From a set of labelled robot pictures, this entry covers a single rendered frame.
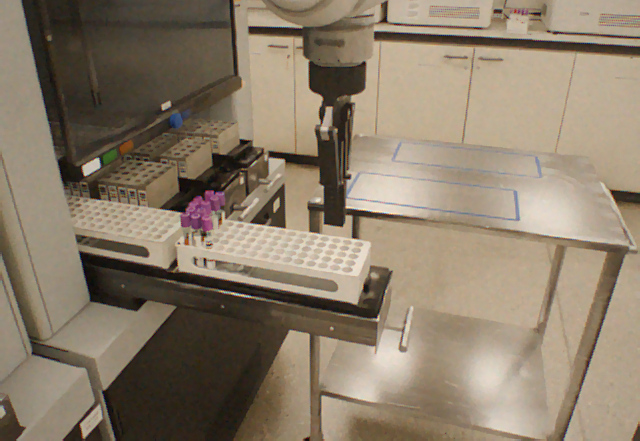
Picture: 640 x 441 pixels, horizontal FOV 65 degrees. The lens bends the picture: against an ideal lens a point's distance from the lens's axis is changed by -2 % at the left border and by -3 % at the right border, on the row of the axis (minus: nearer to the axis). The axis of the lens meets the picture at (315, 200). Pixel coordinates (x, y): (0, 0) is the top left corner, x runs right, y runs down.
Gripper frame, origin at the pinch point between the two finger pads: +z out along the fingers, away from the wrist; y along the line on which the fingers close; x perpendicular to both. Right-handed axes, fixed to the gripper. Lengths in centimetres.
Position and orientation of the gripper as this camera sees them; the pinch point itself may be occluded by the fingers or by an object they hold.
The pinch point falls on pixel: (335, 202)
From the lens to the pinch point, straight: 74.4
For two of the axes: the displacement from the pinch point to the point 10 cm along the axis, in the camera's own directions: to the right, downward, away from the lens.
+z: 0.0, 9.0, 4.4
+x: 9.6, 1.3, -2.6
